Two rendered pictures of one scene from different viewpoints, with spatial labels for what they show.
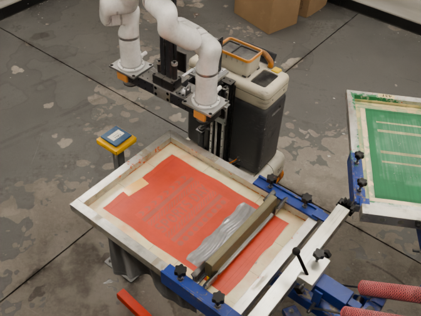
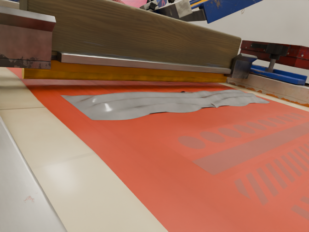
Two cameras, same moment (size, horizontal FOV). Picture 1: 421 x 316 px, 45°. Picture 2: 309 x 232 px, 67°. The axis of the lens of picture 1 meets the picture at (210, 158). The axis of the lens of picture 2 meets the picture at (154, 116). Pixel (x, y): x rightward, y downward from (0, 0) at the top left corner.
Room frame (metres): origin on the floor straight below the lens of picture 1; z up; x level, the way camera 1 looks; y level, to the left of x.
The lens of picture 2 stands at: (1.53, -0.07, 1.03)
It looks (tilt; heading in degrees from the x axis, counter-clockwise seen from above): 18 degrees down; 189
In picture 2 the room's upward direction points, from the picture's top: 11 degrees clockwise
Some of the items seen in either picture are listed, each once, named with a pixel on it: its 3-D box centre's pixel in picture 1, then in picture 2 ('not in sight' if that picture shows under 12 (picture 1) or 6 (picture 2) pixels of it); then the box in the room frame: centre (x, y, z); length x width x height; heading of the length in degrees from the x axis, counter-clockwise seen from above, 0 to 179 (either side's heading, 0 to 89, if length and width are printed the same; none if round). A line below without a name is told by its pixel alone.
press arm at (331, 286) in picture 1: (325, 287); not in sight; (0.95, -0.41, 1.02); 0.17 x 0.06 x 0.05; 54
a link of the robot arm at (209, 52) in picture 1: (206, 53); not in sight; (1.78, 0.04, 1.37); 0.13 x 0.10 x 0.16; 35
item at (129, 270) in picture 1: (151, 274); not in sight; (1.14, 0.21, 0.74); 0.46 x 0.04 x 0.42; 54
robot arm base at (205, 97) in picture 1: (208, 84); not in sight; (1.79, 0.03, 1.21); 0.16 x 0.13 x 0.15; 146
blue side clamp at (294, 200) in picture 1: (285, 200); not in sight; (1.36, -0.31, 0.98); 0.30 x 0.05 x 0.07; 54
